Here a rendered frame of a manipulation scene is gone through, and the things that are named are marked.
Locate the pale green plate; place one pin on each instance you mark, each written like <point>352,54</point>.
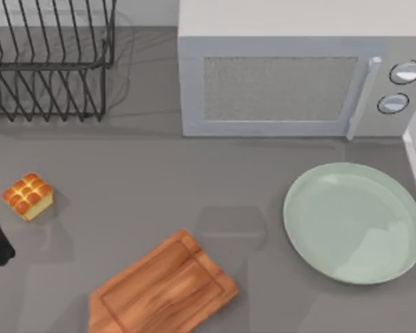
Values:
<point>353,223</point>

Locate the small microwave knob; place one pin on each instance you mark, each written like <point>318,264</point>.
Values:
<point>392,103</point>

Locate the microwave door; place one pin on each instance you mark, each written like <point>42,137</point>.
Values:
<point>274,90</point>

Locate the wooden cutting board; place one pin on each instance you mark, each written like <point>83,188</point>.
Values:
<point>163,288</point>

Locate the pale microwave oven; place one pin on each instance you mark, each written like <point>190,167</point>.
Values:
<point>298,31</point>

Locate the golden bread loaf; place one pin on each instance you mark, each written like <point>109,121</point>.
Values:
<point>27,196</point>

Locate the large microwave knob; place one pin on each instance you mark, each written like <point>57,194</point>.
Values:
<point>406,71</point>

